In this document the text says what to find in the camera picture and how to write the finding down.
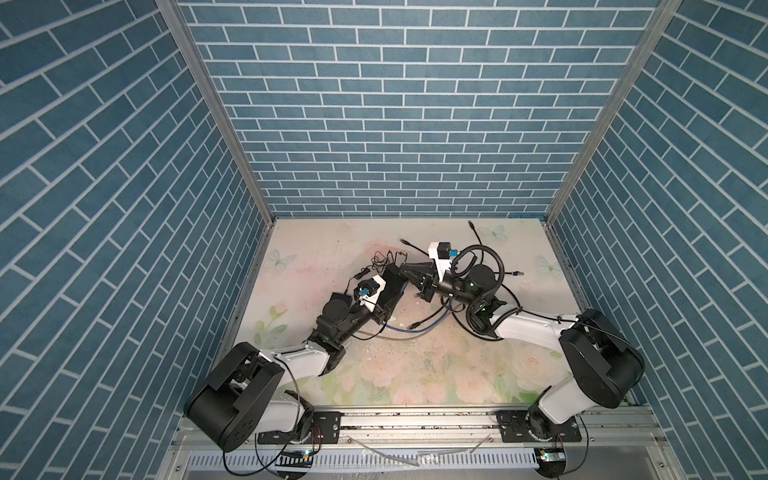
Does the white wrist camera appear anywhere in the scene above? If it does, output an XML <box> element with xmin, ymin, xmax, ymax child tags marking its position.
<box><xmin>428</xmin><ymin>242</ymin><xmax>458</xmax><ymax>281</ymax></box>
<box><xmin>353</xmin><ymin>275</ymin><xmax>386</xmax><ymax>307</ymax></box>

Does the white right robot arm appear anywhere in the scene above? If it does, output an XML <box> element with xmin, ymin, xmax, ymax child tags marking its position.
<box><xmin>400</xmin><ymin>260</ymin><xmax>645</xmax><ymax>437</ymax></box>

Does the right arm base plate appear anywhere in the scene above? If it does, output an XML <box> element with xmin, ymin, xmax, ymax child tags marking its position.
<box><xmin>495</xmin><ymin>408</ymin><xmax>582</xmax><ymax>443</ymax></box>

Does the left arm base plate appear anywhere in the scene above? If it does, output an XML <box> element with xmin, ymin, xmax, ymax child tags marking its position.
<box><xmin>257</xmin><ymin>411</ymin><xmax>342</xmax><ymax>445</ymax></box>

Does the aluminium front rail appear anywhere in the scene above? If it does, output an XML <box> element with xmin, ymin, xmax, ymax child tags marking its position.
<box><xmin>173</xmin><ymin>404</ymin><xmax>667</xmax><ymax>451</ymax></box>

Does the blue ethernet cable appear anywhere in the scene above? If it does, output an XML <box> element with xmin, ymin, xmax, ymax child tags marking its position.
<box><xmin>383</xmin><ymin>302</ymin><xmax>451</xmax><ymax>336</ymax></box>

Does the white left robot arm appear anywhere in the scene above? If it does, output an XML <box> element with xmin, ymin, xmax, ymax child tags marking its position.
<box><xmin>184</xmin><ymin>265</ymin><xmax>408</xmax><ymax>453</ymax></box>

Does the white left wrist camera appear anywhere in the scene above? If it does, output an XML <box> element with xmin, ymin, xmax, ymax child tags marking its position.
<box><xmin>353</xmin><ymin>275</ymin><xmax>386</xmax><ymax>307</ymax></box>

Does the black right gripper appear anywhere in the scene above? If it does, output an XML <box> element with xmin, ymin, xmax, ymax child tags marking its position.
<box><xmin>401</xmin><ymin>265</ymin><xmax>480</xmax><ymax>312</ymax></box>

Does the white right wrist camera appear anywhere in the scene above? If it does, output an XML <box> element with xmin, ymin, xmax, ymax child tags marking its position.
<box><xmin>428</xmin><ymin>242</ymin><xmax>458</xmax><ymax>281</ymax></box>

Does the black short ethernet cable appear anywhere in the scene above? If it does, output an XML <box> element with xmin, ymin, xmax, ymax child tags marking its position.
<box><xmin>398</xmin><ymin>238</ymin><xmax>448</xmax><ymax>330</ymax></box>

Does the thick black looped cable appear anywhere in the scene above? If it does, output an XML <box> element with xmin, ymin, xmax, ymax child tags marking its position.
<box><xmin>446</xmin><ymin>281</ymin><xmax>523</xmax><ymax>343</ymax></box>

